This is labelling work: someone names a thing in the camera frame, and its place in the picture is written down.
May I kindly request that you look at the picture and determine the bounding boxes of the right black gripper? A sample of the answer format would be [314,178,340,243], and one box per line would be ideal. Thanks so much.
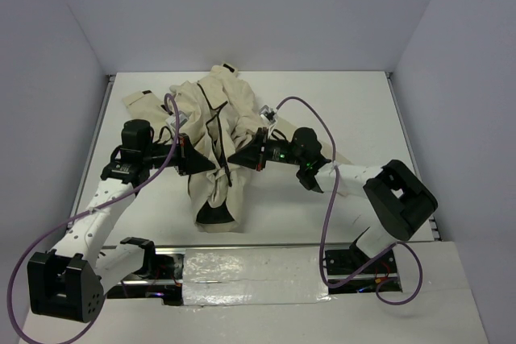
[228,126,306,171]

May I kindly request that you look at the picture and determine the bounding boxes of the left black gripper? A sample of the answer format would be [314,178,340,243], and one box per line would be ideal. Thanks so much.
[143,133,215,176]

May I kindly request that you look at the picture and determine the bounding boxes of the beige jacket black lining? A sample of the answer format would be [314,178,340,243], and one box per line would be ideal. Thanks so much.
[120,62,364,235]

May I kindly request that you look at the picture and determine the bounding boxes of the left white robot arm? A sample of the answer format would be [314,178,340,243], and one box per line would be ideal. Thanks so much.
[27,113,214,323]

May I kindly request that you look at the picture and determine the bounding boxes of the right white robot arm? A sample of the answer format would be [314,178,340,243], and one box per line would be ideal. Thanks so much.
[228,127,438,272]

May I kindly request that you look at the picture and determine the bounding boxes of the silver tape sheet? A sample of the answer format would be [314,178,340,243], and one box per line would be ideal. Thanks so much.
[182,247,331,306]

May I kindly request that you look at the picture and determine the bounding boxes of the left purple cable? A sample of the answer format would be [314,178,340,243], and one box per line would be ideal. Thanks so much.
[6,93,181,343]

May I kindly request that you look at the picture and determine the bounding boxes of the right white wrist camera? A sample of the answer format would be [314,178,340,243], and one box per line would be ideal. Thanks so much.
[259,105,278,131]

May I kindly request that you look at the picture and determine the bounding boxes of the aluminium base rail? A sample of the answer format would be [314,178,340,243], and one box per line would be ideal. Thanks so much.
[108,247,401,307]

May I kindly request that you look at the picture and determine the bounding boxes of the right table edge rail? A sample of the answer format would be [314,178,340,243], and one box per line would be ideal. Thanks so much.
[385,72,443,242]

